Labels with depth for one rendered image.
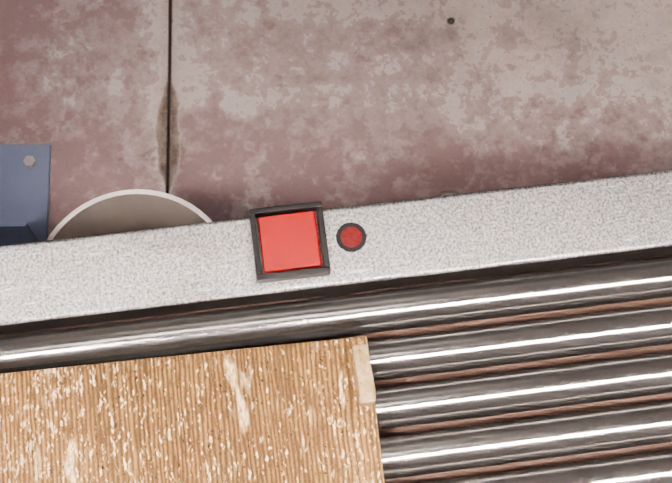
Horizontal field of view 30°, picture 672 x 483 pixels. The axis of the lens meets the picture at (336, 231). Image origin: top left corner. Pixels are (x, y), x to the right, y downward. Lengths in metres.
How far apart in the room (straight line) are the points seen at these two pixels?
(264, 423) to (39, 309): 0.26
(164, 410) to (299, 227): 0.23
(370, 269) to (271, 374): 0.15
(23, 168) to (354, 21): 0.67
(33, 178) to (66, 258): 1.00
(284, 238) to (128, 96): 1.10
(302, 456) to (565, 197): 0.39
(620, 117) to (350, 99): 0.51
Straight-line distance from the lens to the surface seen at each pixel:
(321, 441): 1.25
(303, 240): 1.29
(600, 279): 1.33
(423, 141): 2.33
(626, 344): 1.34
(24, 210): 2.29
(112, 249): 1.31
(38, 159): 2.32
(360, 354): 1.23
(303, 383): 1.25
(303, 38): 2.38
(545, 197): 1.35
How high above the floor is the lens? 2.18
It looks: 74 degrees down
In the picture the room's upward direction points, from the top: 11 degrees clockwise
